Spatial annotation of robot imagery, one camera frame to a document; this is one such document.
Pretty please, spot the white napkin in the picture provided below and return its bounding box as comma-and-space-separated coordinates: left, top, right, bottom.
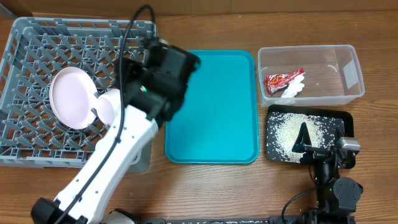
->
281, 75, 305, 98

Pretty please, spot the red snack wrapper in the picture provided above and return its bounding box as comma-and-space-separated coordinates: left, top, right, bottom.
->
264, 68, 305, 94

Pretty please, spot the small white bowl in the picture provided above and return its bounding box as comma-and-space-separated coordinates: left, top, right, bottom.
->
96, 88, 121, 124

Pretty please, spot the large white plate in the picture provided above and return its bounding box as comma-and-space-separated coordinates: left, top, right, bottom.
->
49, 67, 97, 129

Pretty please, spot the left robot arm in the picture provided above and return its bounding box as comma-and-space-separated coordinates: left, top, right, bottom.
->
30, 37, 200, 223

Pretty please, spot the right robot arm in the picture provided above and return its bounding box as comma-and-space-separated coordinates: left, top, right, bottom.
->
287, 123, 363, 223

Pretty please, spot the spilled rice pile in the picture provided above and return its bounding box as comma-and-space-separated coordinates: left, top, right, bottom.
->
266, 112, 345, 164

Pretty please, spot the black plastic tray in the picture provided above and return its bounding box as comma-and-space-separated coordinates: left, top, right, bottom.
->
266, 105, 354, 164

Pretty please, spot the clear plastic bin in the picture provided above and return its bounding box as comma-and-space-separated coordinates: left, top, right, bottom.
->
257, 45, 365, 107

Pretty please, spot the teal plastic tray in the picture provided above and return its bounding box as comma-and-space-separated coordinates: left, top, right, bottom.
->
164, 50, 260, 164

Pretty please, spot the grey plastic dish rack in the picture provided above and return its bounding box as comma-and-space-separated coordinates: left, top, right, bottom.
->
1, 17, 157, 168

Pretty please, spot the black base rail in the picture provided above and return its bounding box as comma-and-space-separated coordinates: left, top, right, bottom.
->
102, 210, 355, 224

